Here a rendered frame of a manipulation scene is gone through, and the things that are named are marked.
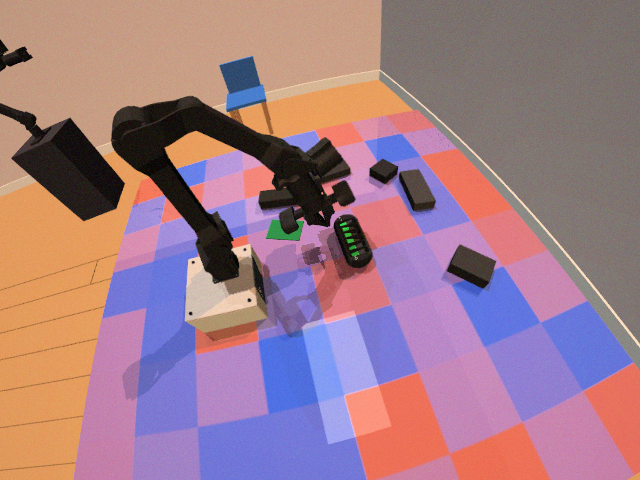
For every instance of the green flat rectangular tile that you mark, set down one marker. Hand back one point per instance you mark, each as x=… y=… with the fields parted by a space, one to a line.
x=275 y=231

